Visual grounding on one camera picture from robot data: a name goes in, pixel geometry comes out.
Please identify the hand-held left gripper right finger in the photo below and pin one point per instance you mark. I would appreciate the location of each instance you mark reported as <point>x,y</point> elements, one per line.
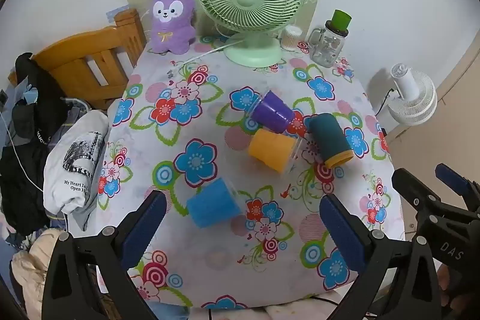
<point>343,234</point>

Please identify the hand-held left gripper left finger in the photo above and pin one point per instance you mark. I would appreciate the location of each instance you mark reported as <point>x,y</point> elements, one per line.
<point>144,226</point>

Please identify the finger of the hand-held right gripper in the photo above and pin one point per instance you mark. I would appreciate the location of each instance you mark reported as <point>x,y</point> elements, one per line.
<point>414,188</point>
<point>453,177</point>

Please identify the blue cup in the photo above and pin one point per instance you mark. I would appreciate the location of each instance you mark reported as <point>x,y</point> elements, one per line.
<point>213,203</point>

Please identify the teal cup with yellow rim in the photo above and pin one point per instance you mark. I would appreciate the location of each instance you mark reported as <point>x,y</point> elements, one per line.
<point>330,140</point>

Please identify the purple cup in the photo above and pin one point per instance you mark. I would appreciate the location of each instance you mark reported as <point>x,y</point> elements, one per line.
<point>272,112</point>

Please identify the white floor fan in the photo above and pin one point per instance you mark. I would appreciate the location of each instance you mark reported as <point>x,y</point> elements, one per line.
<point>412,95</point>

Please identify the white printed shirt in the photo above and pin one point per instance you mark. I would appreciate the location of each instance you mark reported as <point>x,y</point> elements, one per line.
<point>77,162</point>

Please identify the beige cloth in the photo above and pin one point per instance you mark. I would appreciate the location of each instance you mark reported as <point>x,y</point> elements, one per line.
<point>28,267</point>

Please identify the floral tablecloth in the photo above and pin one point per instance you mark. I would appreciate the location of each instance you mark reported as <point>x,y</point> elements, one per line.
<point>210,106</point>

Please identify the black clothing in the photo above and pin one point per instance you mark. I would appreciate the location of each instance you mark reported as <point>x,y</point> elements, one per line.
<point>32,140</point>

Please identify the glass mug with green lid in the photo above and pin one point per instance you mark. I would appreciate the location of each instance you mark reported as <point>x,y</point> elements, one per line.
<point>330,40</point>

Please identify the cotton swab container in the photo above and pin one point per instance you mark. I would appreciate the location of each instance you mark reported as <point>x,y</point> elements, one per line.
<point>291,37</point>

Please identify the purple plush toy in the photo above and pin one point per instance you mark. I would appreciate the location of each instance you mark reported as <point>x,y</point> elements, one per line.
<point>171,18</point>

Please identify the green desk fan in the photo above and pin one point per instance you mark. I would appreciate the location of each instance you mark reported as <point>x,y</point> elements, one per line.
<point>250,1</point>

